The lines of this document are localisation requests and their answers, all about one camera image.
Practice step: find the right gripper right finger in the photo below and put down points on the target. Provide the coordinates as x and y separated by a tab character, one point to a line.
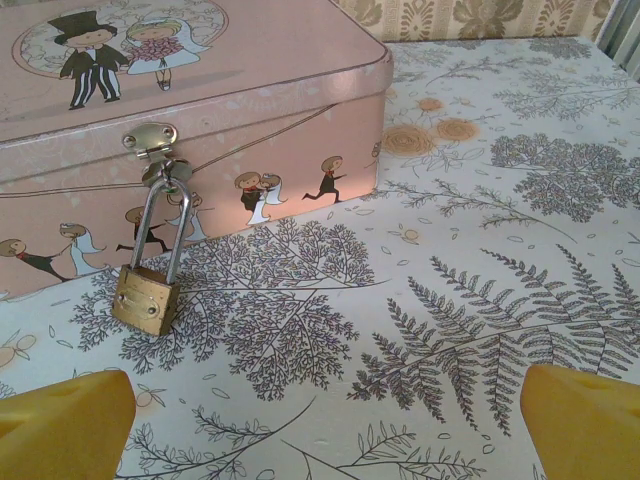
585	435

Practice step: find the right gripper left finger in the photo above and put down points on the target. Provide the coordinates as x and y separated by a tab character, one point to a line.
65	430

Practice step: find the brass padlock with steel shackle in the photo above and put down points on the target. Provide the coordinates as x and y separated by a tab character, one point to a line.
142	300

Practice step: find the pink wedding print tin box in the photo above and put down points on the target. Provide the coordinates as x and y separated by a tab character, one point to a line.
250	75

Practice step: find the aluminium frame post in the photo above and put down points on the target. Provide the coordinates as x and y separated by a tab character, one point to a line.
622	30

